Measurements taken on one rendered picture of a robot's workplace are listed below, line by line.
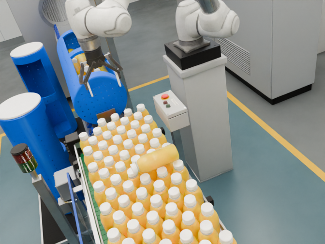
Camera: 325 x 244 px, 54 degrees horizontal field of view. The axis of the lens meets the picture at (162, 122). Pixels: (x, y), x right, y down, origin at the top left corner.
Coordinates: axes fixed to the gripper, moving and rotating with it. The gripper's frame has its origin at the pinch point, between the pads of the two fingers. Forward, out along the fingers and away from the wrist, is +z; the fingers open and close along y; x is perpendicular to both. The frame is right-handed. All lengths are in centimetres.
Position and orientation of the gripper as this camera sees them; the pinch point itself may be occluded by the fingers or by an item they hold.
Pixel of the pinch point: (105, 88)
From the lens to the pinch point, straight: 151.0
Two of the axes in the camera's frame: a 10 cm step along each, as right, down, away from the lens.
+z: 1.9, 7.9, 5.9
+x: 3.6, 5.0, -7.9
